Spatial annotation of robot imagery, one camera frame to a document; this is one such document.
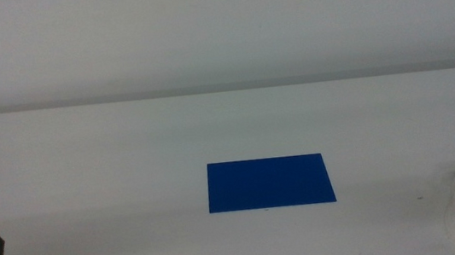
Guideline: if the blue rectangular mat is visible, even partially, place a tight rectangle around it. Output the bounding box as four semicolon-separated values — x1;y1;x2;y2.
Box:
203;149;337;217

